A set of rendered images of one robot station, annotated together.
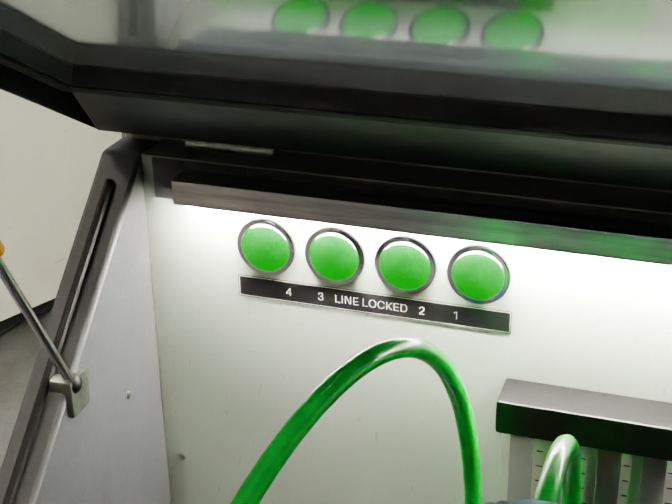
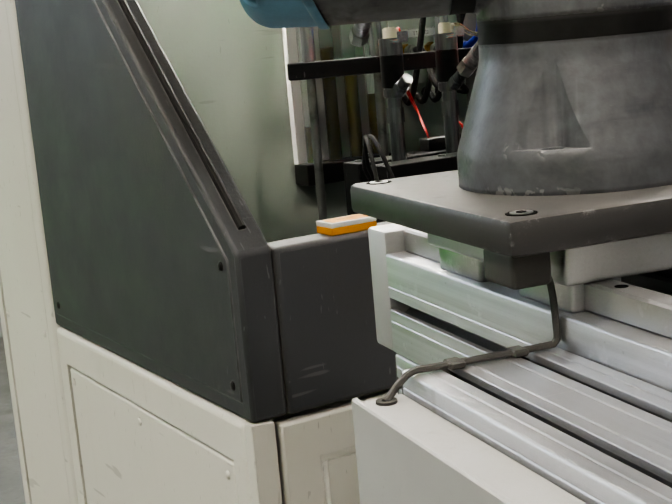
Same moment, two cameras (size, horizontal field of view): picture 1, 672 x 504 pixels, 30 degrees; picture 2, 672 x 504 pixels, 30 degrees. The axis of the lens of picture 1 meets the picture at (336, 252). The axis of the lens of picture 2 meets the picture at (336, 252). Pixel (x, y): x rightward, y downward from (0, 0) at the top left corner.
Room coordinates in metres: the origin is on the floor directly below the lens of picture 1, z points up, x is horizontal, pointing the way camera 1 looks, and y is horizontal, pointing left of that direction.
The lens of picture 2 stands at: (-0.32, 1.14, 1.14)
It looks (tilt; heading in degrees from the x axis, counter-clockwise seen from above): 10 degrees down; 312
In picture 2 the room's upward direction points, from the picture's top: 5 degrees counter-clockwise
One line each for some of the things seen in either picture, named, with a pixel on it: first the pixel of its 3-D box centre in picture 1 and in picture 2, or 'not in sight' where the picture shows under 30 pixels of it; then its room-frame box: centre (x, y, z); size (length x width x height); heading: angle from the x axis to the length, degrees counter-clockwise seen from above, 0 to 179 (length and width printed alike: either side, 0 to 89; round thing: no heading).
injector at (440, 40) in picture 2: not in sight; (456, 119); (0.58, -0.11, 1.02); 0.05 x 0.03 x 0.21; 161
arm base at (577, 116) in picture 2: not in sight; (578, 95); (0.08, 0.46, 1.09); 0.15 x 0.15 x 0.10
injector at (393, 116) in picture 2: not in sight; (401, 127); (0.61, -0.04, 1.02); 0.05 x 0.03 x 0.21; 161
